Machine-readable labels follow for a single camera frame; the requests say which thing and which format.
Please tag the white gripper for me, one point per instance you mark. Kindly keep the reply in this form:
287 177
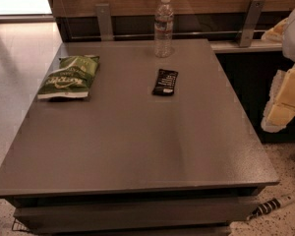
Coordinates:
280 109

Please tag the green jalapeno chip bag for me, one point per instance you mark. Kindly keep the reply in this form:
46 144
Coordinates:
73 79

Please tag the black snack bar wrapper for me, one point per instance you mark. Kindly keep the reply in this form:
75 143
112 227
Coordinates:
165 82

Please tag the clear plastic water bottle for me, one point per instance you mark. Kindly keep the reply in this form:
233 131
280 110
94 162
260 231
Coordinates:
163 28

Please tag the right metal wall bracket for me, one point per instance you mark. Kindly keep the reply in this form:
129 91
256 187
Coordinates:
246 34

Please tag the wire rack under table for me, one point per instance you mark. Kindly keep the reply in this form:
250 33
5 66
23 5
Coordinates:
17 226

